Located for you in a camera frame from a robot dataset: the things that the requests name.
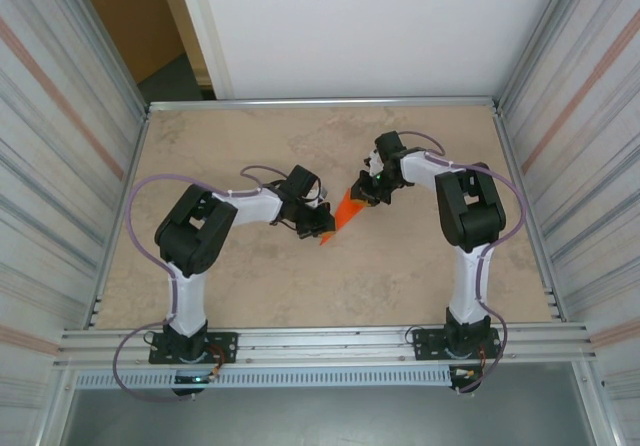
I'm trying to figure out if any orange square paper sheet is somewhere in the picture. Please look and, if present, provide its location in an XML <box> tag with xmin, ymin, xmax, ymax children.
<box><xmin>318</xmin><ymin>189</ymin><xmax>372</xmax><ymax>248</ymax></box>

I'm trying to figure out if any aluminium table edge bar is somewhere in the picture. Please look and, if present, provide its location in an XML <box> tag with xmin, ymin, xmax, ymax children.
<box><xmin>147</xmin><ymin>96</ymin><xmax>497</xmax><ymax>113</ymax></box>

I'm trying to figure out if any grey metal shelf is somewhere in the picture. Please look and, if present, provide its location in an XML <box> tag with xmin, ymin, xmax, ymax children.
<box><xmin>59</xmin><ymin>388</ymin><xmax>599</xmax><ymax>446</ymax></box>

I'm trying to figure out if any circuit board with green light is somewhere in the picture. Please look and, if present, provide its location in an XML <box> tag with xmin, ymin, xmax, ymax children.
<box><xmin>173</xmin><ymin>373</ymin><xmax>221</xmax><ymax>385</ymax></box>

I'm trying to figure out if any brown wooden door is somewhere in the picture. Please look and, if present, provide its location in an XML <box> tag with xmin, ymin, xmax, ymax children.
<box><xmin>74</xmin><ymin>0</ymin><xmax>207</xmax><ymax>86</ymax></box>

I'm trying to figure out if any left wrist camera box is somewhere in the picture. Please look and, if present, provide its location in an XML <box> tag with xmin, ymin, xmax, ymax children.
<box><xmin>304</xmin><ymin>181</ymin><xmax>330</xmax><ymax>211</ymax></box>

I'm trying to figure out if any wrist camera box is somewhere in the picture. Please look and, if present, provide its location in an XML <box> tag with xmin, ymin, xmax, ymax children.
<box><xmin>363</xmin><ymin>148</ymin><xmax>385</xmax><ymax>178</ymax></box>
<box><xmin>304</xmin><ymin>181</ymin><xmax>330</xmax><ymax>211</ymax></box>

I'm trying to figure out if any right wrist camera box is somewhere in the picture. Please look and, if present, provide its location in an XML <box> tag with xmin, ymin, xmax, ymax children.
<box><xmin>363</xmin><ymin>148</ymin><xmax>385</xmax><ymax>178</ymax></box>

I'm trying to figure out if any aluminium mounting rail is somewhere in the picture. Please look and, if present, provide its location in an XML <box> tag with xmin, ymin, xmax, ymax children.
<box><xmin>53</xmin><ymin>321</ymin><xmax>599</xmax><ymax>371</ymax></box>

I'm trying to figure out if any aluminium table side rail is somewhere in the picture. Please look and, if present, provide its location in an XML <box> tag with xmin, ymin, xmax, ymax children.
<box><xmin>492</xmin><ymin>105</ymin><xmax>565</xmax><ymax>323</ymax></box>
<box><xmin>88</xmin><ymin>110</ymin><xmax>151</xmax><ymax>330</ymax></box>

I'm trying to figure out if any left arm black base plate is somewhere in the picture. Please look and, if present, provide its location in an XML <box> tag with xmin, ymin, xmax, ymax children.
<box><xmin>148</xmin><ymin>331</ymin><xmax>239</xmax><ymax>366</ymax></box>

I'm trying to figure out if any grey slotted cable duct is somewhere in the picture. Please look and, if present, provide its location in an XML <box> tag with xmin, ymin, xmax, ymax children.
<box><xmin>73</xmin><ymin>367</ymin><xmax>454</xmax><ymax>391</ymax></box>

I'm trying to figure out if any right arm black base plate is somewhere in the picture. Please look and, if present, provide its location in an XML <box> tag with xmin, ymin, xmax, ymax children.
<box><xmin>411</xmin><ymin>326</ymin><xmax>503</xmax><ymax>362</ymax></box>

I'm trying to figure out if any white cable connector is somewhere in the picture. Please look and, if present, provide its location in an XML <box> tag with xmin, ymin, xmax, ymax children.
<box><xmin>448</xmin><ymin>365</ymin><xmax>482</xmax><ymax>383</ymax></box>

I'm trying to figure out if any aluminium frame post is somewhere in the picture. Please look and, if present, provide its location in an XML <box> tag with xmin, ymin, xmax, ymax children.
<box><xmin>494</xmin><ymin>0</ymin><xmax>601</xmax><ymax>112</ymax></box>

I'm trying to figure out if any white door frame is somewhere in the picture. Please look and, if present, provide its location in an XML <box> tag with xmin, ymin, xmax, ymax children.
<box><xmin>154</xmin><ymin>0</ymin><xmax>235</xmax><ymax>101</ymax></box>

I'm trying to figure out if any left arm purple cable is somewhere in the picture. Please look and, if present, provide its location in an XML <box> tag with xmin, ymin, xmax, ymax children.
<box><xmin>112</xmin><ymin>164</ymin><xmax>296</xmax><ymax>404</ymax></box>

